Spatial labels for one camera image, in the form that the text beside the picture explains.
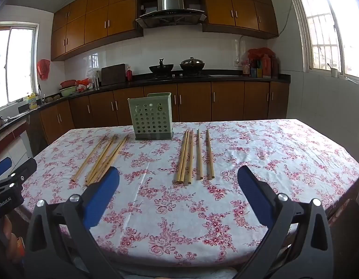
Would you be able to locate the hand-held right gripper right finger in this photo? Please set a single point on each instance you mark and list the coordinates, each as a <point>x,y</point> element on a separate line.
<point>255,197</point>

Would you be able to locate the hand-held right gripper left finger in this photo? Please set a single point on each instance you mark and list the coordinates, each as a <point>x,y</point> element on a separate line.
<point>102,197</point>

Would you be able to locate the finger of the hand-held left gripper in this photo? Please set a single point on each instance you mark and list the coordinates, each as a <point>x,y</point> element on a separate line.
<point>24,168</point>
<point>1,166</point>

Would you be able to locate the green perforated utensil holder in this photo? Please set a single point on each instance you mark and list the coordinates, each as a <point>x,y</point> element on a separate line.
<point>150,119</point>

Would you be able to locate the person's left hand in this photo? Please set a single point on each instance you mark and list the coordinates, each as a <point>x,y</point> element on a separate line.
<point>13,241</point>

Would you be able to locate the red floral tablecloth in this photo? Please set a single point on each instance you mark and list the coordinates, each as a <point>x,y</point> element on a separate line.
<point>168,209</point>

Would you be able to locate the yellow dish soap bottle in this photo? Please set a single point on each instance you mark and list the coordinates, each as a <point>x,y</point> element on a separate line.
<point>32,100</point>

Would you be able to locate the sink faucet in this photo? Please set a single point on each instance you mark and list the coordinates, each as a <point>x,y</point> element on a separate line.
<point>40,93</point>

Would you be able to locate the green basin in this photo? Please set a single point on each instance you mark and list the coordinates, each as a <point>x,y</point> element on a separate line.
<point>67,91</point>

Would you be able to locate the red basin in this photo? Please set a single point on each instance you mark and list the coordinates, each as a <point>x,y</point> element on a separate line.
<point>68,83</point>

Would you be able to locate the small sliding window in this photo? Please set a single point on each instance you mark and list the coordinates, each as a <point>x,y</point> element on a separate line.
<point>18,64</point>

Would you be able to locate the steel cup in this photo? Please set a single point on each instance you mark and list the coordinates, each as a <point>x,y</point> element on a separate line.
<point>97,83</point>

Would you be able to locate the dark cutting board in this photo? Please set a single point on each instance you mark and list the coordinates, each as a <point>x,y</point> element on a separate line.
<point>113,75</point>

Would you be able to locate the black kitchen countertop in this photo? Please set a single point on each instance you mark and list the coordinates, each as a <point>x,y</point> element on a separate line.
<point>226,78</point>

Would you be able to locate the yellow box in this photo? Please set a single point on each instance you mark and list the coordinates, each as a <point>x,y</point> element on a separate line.
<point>259,72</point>

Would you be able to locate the red bottle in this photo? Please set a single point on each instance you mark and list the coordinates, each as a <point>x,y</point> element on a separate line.
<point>129,75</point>

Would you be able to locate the red box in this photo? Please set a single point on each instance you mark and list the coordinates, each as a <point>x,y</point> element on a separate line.
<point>246,69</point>

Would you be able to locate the orange carton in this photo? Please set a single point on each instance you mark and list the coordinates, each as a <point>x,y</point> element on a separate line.
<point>266,66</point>

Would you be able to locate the brown bottle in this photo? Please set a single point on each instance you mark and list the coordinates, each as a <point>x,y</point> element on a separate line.
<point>274,67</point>

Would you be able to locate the black wok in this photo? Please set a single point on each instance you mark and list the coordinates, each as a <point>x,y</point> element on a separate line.
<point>160,68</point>

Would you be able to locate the gas stove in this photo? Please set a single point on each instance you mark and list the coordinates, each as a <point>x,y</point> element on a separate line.
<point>179,76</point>

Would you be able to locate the dark pot with lid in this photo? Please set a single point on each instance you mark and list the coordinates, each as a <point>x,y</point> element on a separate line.
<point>192,64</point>

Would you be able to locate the white cup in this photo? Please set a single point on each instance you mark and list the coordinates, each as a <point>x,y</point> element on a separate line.
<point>334,72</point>

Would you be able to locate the large barred window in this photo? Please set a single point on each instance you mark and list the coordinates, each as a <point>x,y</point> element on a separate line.
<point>327,26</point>

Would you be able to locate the steel range hood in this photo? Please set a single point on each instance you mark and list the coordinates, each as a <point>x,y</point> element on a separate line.
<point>169,1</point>

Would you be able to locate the brown wall cabinets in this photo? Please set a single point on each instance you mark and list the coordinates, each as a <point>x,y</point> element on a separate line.
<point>95,26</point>

